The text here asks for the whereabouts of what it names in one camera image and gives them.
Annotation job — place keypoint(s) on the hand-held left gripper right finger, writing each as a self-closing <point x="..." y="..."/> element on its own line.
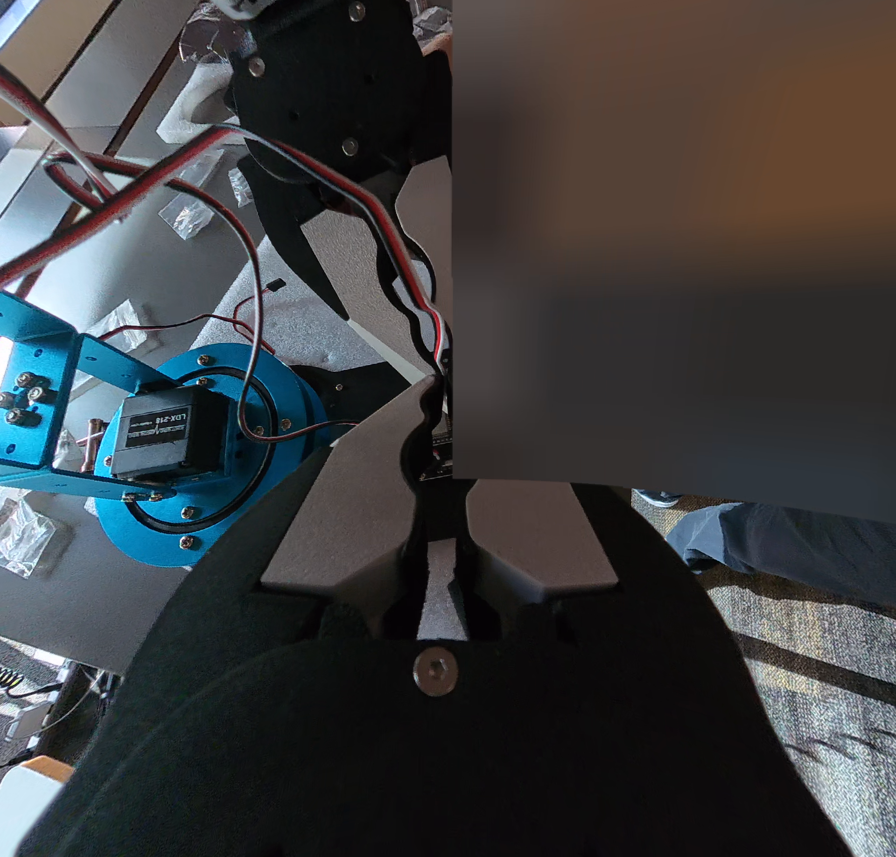
<point x="539" y="542"/>

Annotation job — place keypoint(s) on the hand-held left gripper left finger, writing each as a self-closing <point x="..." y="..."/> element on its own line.
<point x="343" y="507"/>

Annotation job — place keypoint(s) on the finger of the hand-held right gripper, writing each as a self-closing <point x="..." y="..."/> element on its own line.
<point x="343" y="255"/>
<point x="430" y="206"/>

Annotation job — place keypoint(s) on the blue toy robot arm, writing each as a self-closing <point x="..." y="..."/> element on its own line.
<point x="175" y="521"/>

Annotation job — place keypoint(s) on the white foam sheet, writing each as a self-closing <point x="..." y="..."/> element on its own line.
<point x="308" y="332"/>

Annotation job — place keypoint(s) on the green circuit board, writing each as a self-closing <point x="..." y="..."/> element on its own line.
<point x="437" y="458"/>

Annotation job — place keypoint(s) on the clear plastic bag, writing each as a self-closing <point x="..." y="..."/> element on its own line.
<point x="183" y="217"/>
<point x="119" y="332"/>
<point x="28" y="535"/>
<point x="240" y="186"/>

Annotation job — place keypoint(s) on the person's shoe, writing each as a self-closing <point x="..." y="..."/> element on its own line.
<point x="658" y="498"/>

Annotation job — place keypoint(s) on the white foam block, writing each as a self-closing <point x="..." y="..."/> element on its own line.
<point x="178" y="119"/>

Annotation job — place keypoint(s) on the pale grey table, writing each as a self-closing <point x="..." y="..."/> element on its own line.
<point x="105" y="66"/>

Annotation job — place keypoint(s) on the person's leg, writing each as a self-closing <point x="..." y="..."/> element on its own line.
<point x="791" y="549"/>

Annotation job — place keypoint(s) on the white box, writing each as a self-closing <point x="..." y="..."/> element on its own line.
<point x="24" y="815"/>

